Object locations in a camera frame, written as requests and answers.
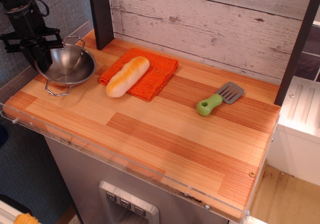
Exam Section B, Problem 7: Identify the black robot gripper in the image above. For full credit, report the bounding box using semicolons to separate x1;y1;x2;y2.
0;8;63;73

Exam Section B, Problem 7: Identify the stainless steel two-handled pot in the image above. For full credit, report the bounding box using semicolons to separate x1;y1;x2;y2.
35;35;97;97

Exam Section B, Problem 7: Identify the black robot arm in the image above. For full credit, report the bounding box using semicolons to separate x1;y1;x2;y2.
0;0;63;73

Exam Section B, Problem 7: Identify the orange woven towel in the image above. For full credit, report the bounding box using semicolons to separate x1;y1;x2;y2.
98;48;179;102

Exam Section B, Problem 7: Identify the toy bread loaf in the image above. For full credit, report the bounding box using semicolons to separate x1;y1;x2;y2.
106;56;150;98

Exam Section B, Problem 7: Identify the grey toy fridge cabinet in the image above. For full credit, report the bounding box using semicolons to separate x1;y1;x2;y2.
45;137;228;224

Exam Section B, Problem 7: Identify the yellow object bottom left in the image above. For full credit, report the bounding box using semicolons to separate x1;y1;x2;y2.
13;213;39;224

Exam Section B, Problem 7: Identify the silver dispenser button panel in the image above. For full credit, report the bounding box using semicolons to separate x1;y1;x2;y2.
99;180;160;224

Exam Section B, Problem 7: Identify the green and grey toy spatula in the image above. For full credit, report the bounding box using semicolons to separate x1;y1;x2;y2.
196;81;245;116

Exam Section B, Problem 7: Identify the clear acrylic front guard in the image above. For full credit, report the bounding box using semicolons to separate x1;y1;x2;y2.
3;100;255;223

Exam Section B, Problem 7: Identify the white toy sink unit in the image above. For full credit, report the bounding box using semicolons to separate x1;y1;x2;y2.
266;20;320;186

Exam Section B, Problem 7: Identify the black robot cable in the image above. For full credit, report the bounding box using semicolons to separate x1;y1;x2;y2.
26;0;51;17

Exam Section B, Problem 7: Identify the dark left shelf post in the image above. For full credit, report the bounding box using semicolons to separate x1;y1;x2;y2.
89;0;114;50

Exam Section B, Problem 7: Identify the dark shelf post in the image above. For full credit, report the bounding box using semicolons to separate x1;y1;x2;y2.
274;0;320;106
89;0;114;50

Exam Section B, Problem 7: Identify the dark right shelf post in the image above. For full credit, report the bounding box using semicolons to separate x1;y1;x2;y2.
274;0;320;106

